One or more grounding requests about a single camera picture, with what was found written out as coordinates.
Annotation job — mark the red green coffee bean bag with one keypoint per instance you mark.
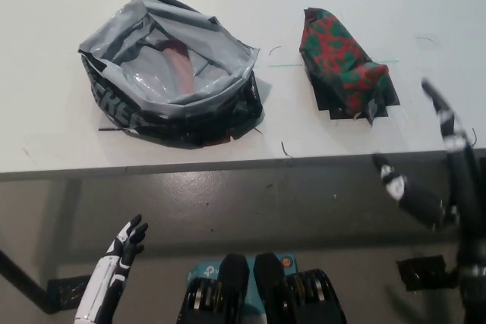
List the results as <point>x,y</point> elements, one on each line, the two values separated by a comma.
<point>334,47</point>

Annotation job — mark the black tape patch on table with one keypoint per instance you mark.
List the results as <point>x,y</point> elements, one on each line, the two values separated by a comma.
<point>391,98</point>

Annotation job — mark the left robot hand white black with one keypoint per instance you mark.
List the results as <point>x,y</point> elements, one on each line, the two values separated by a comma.
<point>102,282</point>

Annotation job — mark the left black robot body block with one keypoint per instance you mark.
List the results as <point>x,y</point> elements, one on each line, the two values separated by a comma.
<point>231,278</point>

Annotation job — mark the black robot body block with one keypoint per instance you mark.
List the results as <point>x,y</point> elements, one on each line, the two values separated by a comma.
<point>271,282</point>
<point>231,278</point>

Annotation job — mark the black table leg bar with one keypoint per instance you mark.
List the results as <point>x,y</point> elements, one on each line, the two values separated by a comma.
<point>23,274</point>

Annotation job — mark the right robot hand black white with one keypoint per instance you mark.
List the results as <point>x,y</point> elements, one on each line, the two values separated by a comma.
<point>425,202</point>

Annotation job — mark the black grey plastic bag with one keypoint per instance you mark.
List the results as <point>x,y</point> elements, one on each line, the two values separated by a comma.
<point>114,73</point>

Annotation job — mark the reddish brown flat piece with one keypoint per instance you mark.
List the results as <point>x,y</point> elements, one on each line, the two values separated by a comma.
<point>178,70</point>

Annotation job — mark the teal router box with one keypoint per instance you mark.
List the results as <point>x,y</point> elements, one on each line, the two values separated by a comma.
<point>201,272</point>

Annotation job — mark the thin black tape strip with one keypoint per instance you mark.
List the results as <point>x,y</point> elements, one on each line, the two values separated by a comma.
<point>112,129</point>

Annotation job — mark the black floor tape patch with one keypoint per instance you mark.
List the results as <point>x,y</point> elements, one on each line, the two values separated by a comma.
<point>64,290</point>
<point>421,271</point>

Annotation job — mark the right black robot body block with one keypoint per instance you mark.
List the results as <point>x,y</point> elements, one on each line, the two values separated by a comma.
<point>271,282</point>

